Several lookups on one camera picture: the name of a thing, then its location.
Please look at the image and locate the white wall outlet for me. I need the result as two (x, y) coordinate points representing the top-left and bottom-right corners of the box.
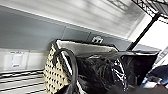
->
(90, 35), (105, 45)

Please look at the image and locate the long grey wall band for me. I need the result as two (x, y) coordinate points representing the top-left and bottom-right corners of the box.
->
(0, 4), (162, 53)

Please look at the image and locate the white wall plate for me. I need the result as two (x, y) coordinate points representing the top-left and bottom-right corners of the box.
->
(7, 50), (27, 70)

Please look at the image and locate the black glossy plastic bag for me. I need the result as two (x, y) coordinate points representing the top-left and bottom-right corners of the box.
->
(75, 54), (129, 94)

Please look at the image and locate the black wire shelf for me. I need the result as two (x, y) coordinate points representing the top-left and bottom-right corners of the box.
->
(0, 0), (168, 94)

